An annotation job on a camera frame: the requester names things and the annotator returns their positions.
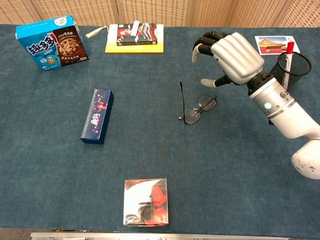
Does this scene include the red-capped white marker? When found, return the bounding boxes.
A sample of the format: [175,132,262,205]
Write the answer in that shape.
[282,41,295,87]

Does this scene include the aluminium rail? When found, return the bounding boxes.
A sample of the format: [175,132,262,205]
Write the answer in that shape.
[30,231,291,240]

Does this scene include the white tassel cord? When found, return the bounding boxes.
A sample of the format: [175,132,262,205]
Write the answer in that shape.
[85,25,110,39]

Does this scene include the clear box with red items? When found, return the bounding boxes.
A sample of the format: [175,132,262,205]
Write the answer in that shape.
[122,177,170,227]

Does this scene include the black mesh pen holder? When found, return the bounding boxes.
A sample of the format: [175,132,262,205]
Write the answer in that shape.
[268,51,313,92]

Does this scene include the yellow book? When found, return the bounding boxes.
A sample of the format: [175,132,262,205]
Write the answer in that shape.
[104,23,165,54]

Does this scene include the blue felt table cloth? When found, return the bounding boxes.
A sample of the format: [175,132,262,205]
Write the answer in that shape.
[0,23,320,238]

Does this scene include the blue chocolate cookie box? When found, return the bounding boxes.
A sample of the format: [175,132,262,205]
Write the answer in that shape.
[15,14,89,72]

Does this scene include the wicker folding screen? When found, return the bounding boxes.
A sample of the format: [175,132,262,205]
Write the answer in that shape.
[0,0,320,28]

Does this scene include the dark blue long box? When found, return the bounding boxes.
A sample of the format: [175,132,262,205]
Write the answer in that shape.
[80,88,115,145]

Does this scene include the palace picture postcard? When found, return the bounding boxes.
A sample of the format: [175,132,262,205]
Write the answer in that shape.
[254,35,301,55]

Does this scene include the thin-framed eyeglasses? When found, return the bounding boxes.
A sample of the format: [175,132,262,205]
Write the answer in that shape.
[178,81,218,126]

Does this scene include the black and red patterned book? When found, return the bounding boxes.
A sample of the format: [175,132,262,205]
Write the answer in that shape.
[116,22,158,47]

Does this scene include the white bookmark strip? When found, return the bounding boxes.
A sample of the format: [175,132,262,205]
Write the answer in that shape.
[130,20,140,38]

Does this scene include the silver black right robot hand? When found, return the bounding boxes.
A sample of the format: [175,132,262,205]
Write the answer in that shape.
[191,31,266,88]

